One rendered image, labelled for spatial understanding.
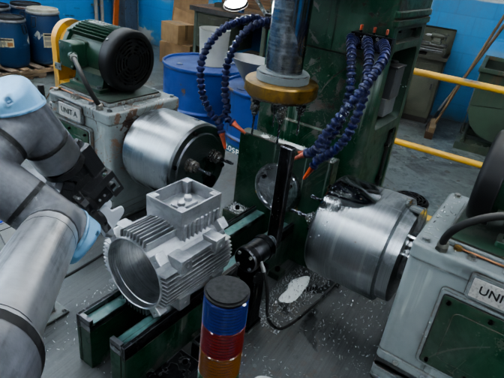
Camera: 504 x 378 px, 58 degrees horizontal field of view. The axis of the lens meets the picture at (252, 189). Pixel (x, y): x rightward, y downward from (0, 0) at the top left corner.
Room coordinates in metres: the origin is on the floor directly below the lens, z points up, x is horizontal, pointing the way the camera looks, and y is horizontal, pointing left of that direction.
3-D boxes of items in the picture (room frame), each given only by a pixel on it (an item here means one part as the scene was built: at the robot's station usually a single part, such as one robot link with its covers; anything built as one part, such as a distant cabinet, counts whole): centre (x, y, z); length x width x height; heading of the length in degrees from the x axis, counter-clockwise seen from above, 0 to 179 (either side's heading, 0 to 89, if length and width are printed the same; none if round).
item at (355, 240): (0.90, -0.30, 1.04); 0.41 x 0.25 x 0.25; 58
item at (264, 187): (1.16, -0.07, 1.01); 0.15 x 0.02 x 0.15; 58
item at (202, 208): (0.83, 0.14, 1.11); 0.12 x 0.11 x 0.07; 147
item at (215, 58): (3.22, 0.39, 0.99); 0.24 x 0.22 x 0.24; 62
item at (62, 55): (1.39, 0.53, 1.16); 0.33 x 0.26 x 0.42; 58
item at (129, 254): (0.80, 0.16, 1.01); 0.20 x 0.19 x 0.19; 147
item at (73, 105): (1.40, 0.48, 0.99); 0.35 x 0.31 x 0.37; 58
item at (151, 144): (1.27, 0.28, 1.04); 0.37 x 0.25 x 0.25; 58
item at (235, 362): (0.46, 0.02, 1.10); 0.06 x 0.06 x 0.04
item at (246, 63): (2.70, 0.09, 0.93); 0.25 x 0.24 x 0.25; 152
